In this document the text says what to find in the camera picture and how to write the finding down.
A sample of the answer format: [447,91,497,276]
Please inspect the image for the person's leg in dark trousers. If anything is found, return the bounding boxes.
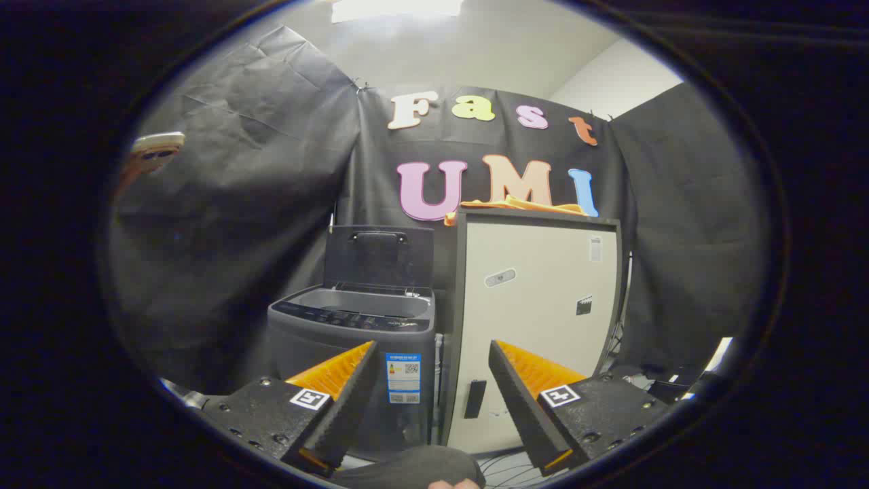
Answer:
[333,445,486,489]

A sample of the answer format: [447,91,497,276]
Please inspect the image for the floor cables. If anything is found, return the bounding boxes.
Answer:
[475,452,544,489]

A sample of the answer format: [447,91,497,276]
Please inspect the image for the ceiling light panel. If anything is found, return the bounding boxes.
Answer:
[331,0,464,23]

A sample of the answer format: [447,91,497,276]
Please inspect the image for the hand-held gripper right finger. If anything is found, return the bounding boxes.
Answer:
[488,340,673,476]

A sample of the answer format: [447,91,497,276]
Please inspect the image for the yellow orange garment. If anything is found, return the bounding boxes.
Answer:
[445,196,589,226]

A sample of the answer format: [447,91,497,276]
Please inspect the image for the beige cabinet with dark frame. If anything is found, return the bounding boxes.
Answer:
[440,207,623,456]

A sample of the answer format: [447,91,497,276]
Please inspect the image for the beige smartphone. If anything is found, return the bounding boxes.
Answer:
[129,132,185,179]

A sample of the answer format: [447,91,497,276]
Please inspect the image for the grey washing machine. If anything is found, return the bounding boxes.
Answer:
[267,284,437,463]

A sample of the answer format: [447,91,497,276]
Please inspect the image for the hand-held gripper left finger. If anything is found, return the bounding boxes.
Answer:
[202,340,379,478]

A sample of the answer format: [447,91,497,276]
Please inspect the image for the black box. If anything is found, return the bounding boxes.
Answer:
[645,367,707,405]

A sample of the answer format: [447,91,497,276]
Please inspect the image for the black backdrop cloth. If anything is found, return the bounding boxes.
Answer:
[109,26,771,396]

